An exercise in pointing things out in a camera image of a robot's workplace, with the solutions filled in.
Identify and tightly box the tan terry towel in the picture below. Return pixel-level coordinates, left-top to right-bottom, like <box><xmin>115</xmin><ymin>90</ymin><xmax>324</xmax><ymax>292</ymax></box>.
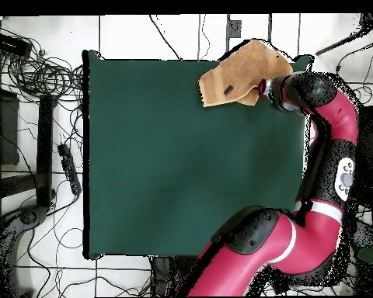
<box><xmin>197</xmin><ymin>39</ymin><xmax>295</xmax><ymax>109</ymax></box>

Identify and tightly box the dark flat panel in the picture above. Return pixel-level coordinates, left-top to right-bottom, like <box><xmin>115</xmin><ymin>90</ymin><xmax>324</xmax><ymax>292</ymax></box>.
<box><xmin>358</xmin><ymin>104</ymin><xmax>373</xmax><ymax>206</ymax></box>
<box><xmin>0</xmin><ymin>88</ymin><xmax>20</xmax><ymax>166</ymax></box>

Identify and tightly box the small grey square patch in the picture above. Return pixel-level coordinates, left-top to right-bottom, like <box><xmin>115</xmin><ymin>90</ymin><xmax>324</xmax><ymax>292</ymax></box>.
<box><xmin>226</xmin><ymin>19</ymin><xmax>242</xmax><ymax>39</ymax></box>

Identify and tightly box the dark green table cloth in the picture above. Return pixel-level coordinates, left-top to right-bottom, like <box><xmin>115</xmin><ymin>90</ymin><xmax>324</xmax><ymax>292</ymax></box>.
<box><xmin>82</xmin><ymin>49</ymin><xmax>314</xmax><ymax>260</ymax></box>

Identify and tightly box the black tripod pole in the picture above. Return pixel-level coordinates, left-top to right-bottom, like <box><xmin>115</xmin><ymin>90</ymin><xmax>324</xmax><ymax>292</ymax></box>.
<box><xmin>315</xmin><ymin>12</ymin><xmax>373</xmax><ymax>57</ymax></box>

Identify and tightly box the grey chair base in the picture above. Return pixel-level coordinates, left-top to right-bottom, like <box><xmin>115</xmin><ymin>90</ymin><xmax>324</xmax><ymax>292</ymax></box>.
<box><xmin>0</xmin><ymin>204</ymin><xmax>49</xmax><ymax>297</ymax></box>
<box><xmin>349</xmin><ymin>217</ymin><xmax>373</xmax><ymax>251</ymax></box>

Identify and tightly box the black power strip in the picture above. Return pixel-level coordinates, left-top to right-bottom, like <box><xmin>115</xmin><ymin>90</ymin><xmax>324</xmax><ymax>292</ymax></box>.
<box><xmin>57</xmin><ymin>143</ymin><xmax>82</xmax><ymax>196</ymax></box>

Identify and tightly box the black stand base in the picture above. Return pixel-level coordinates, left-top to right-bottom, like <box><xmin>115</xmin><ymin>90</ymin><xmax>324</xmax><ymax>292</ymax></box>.
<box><xmin>0</xmin><ymin>93</ymin><xmax>55</xmax><ymax>208</ymax></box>

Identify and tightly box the black electronics box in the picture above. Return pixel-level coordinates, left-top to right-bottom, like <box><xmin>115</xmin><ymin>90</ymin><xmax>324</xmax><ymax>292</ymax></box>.
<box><xmin>0</xmin><ymin>31</ymin><xmax>33</xmax><ymax>59</ymax></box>

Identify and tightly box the black floor cable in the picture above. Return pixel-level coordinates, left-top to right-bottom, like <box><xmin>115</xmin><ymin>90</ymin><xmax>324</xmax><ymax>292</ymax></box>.
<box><xmin>148</xmin><ymin>14</ymin><xmax>183</xmax><ymax>61</ymax></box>

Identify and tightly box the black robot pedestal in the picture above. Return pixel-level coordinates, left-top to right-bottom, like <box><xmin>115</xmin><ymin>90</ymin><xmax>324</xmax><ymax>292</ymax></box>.
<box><xmin>150</xmin><ymin>256</ymin><xmax>203</xmax><ymax>297</ymax></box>

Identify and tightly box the black cable tangle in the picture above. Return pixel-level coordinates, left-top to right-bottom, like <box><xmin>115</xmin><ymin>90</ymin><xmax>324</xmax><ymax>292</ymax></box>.
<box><xmin>0</xmin><ymin>23</ymin><xmax>85</xmax><ymax>105</ymax></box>

